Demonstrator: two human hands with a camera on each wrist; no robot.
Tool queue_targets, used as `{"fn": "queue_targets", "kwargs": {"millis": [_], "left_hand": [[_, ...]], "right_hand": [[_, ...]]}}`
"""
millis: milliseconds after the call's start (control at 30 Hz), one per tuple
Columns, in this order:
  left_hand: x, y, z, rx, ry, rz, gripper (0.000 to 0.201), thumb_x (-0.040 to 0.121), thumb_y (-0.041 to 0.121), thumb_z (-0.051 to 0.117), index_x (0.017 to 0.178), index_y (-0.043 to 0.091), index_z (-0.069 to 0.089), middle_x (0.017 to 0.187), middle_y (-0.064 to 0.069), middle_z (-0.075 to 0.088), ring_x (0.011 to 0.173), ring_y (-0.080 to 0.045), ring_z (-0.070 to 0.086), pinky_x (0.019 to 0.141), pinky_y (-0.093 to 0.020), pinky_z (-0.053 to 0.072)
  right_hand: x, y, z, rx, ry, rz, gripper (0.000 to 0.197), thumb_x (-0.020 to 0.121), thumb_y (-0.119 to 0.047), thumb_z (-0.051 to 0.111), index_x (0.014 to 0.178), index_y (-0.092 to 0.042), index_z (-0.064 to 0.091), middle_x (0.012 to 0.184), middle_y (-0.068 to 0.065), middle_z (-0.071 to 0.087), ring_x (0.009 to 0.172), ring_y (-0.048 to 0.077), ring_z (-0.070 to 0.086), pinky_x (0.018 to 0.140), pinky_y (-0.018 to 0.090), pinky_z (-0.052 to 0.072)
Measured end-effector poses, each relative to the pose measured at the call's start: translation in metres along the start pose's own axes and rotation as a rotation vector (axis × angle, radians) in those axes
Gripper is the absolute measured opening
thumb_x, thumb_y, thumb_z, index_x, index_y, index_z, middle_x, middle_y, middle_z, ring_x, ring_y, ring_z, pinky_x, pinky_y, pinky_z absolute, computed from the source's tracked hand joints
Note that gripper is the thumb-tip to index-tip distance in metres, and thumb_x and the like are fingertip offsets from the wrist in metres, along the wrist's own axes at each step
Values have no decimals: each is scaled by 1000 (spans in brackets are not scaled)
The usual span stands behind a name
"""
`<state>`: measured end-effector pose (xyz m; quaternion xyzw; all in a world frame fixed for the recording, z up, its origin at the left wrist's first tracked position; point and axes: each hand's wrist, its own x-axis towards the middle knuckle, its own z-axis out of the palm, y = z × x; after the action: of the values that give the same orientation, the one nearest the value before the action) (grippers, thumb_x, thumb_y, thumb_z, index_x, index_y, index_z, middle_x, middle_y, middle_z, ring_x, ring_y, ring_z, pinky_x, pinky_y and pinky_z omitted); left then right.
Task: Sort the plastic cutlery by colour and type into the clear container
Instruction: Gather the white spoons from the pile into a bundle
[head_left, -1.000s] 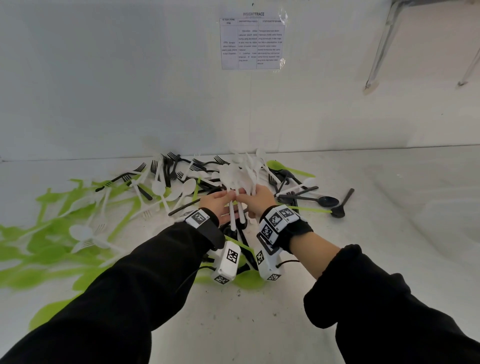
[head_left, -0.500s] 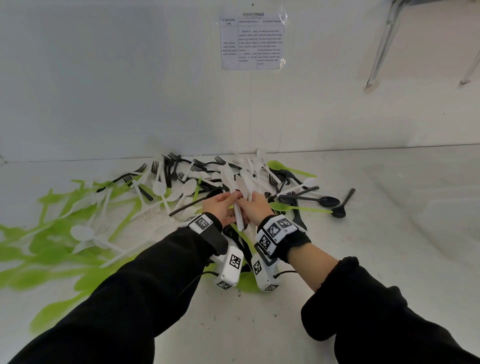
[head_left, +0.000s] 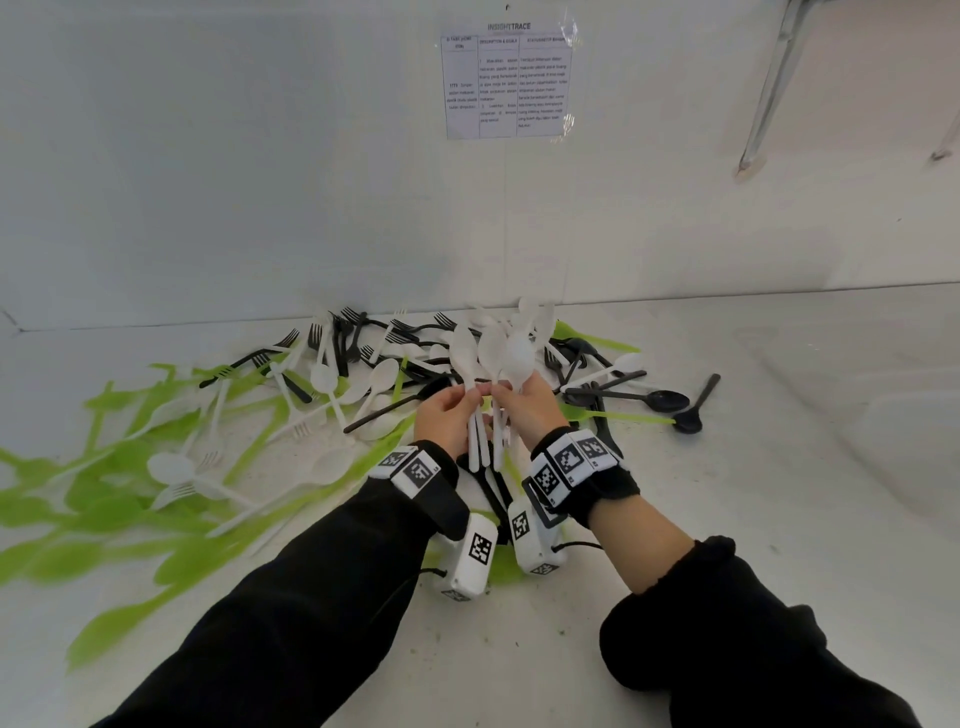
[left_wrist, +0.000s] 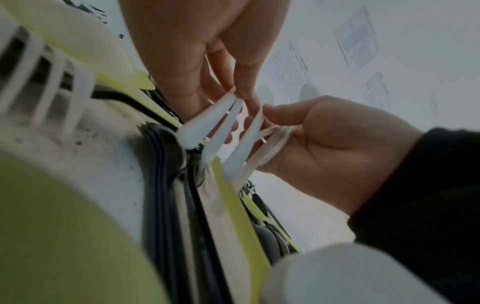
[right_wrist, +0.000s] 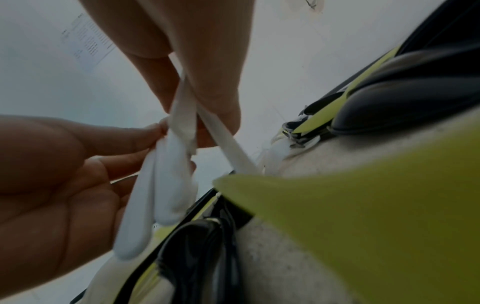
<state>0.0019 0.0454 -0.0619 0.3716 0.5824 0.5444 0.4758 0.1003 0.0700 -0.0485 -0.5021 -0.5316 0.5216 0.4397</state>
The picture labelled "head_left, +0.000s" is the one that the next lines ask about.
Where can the black marker left wrist band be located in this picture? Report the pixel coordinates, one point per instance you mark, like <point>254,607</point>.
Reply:
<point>416,472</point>

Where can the black marker wrist band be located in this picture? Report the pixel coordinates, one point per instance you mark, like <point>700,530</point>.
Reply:
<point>416,472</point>
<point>577,461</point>

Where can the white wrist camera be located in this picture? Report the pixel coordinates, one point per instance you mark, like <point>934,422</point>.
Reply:
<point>469,555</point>
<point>529,536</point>

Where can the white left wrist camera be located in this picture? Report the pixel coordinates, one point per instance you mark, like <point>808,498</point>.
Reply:
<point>469,555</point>

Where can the metal wall bracket frame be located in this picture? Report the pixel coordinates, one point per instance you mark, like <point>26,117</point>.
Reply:
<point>774,75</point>

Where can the printed paper wall notice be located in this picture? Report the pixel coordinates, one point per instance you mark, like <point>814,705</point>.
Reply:
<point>510,90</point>

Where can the pile of plastic cutlery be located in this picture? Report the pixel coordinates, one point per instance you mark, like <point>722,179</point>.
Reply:
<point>97,510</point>

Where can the white plastic spoon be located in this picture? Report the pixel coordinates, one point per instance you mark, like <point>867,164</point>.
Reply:
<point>519,364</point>
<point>463,352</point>
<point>493,351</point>

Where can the person's left forearm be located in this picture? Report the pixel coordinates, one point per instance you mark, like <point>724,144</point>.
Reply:
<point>300,615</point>

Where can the person's right hand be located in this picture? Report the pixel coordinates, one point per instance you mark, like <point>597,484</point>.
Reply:
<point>536,420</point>

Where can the person's left hand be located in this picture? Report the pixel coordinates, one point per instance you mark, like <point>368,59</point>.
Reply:
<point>442,416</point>

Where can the black marker right wrist band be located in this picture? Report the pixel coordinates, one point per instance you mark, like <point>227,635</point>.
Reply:
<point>577,461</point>

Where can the pile of black plastic forks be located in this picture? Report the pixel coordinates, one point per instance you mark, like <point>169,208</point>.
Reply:
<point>661,401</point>

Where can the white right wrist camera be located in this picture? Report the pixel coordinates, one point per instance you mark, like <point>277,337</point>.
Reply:
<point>529,536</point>

